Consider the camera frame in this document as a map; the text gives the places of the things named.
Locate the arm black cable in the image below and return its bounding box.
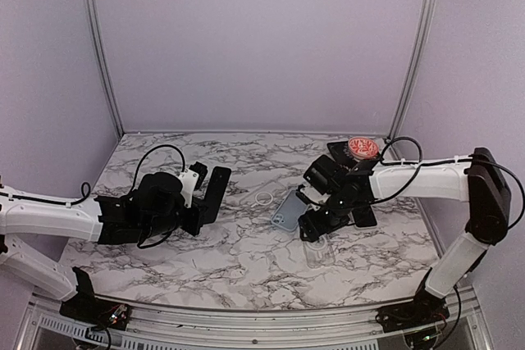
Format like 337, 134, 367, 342
80, 143, 188, 249
368, 136, 525, 232

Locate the clear magsafe phone case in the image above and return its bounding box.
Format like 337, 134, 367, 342
303, 235, 336, 269

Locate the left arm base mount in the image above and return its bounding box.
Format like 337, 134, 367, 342
59, 267, 131, 331

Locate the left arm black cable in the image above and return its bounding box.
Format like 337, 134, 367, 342
80, 143, 188, 249

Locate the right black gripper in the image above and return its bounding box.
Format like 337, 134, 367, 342
299, 189, 358, 242

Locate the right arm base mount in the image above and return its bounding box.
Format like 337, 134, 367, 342
375, 271, 450, 333

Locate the pink smartphone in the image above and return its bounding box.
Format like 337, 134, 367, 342
202, 166, 231, 225

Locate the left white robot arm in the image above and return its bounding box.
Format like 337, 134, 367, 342
1, 168, 230, 321

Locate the black patterned tray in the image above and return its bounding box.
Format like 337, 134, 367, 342
327, 140, 380, 169

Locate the front aluminium rail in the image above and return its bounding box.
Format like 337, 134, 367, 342
15, 289, 493, 349

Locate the blue phone case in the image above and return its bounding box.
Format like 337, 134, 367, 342
270, 189, 308, 233

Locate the red patterned bowl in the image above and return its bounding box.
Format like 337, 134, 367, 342
348, 137, 379, 161

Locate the aluminium frame post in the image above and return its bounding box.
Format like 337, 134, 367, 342
388, 0, 436, 139
84, 0, 125, 139

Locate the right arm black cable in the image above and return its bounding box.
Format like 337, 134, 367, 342
368, 136, 525, 232

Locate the right aluminium frame post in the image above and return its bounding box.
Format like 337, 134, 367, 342
388, 0, 436, 139

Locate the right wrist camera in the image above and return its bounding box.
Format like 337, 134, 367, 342
296, 184, 326, 211

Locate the left aluminium frame post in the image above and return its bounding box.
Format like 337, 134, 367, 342
84, 0, 125, 139

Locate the black smartphone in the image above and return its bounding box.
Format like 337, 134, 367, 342
352, 206, 377, 229

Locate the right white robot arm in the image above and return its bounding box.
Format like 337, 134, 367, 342
298, 148, 511, 324

